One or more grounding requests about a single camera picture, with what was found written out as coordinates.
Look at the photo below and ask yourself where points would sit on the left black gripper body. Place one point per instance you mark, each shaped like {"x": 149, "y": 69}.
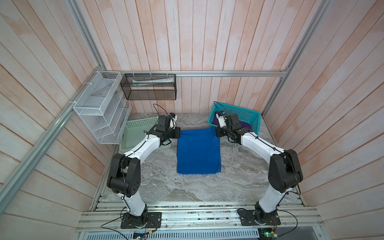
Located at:
{"x": 169, "y": 132}

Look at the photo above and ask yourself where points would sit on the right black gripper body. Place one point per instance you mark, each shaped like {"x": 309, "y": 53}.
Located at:
{"x": 229, "y": 132}

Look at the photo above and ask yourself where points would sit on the purple towel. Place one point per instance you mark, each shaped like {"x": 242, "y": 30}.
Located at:
{"x": 243, "y": 124}

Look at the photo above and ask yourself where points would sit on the teal plastic basket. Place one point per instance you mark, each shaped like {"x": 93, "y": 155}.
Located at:
{"x": 250, "y": 117}

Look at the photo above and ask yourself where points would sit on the blue towel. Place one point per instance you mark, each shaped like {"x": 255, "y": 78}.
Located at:
{"x": 198, "y": 152}

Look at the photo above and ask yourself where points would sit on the light green plastic basket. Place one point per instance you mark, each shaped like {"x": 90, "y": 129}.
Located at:
{"x": 134, "y": 132}

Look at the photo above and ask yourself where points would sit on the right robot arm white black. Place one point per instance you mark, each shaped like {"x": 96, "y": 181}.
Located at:
{"x": 285, "y": 172}

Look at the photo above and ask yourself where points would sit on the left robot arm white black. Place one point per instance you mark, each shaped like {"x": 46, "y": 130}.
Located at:
{"x": 124, "y": 177}

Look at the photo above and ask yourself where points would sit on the green circuit board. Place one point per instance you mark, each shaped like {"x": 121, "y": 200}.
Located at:
{"x": 267, "y": 234}

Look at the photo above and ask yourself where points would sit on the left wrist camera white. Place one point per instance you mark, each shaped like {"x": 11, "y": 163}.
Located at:
{"x": 173, "y": 123}

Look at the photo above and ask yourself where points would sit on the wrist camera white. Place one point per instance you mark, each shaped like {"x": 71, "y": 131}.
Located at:
{"x": 221, "y": 119}
{"x": 173, "y": 123}

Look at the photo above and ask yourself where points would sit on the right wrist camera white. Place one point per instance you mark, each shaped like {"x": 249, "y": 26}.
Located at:
{"x": 221, "y": 119}

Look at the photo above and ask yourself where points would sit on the black mesh wall basket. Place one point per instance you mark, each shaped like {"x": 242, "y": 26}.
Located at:
{"x": 156, "y": 87}

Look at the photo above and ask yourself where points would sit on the white wire mesh shelf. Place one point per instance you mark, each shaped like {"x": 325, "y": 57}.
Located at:
{"x": 102, "y": 107}

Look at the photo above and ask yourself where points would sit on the aluminium frame bar back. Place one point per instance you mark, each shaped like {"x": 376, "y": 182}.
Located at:
{"x": 214, "y": 73}

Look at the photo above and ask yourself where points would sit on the aluminium frame bar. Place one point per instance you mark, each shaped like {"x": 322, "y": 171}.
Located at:
{"x": 214, "y": 73}
{"x": 22, "y": 172}

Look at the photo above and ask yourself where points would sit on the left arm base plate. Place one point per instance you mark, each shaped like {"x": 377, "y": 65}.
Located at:
{"x": 149, "y": 220}

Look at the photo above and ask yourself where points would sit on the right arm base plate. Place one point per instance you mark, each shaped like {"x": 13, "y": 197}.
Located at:
{"x": 258, "y": 217}

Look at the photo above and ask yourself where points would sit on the white vented cable duct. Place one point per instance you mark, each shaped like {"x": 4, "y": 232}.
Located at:
{"x": 210, "y": 234}

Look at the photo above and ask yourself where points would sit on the aluminium mounting rail front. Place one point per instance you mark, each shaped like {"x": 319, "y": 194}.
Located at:
{"x": 197, "y": 215}

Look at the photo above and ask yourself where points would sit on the aluminium frame post right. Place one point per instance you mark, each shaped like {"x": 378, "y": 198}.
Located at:
{"x": 321, "y": 11}

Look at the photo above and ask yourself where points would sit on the aluminium frame bar left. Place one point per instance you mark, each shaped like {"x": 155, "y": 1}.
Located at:
{"x": 22, "y": 172}

